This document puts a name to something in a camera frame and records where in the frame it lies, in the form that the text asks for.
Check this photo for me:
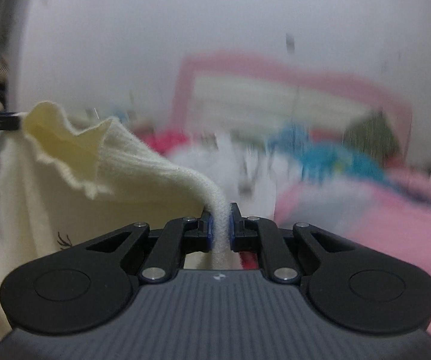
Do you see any cream knit sweater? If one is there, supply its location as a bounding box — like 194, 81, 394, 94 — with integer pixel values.
0, 102, 241, 339

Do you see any pink quilt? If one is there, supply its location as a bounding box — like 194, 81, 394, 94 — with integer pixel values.
275, 170, 431, 333

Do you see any blue garment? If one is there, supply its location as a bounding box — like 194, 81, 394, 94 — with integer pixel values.
266, 123, 391, 187

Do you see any olive green cushion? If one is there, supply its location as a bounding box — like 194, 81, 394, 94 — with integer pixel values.
342, 111, 400, 167

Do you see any white garment pile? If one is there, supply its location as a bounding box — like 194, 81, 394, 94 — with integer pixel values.
168, 133, 301, 219

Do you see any pink padded headboard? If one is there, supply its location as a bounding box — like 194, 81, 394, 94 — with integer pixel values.
170, 51, 412, 165

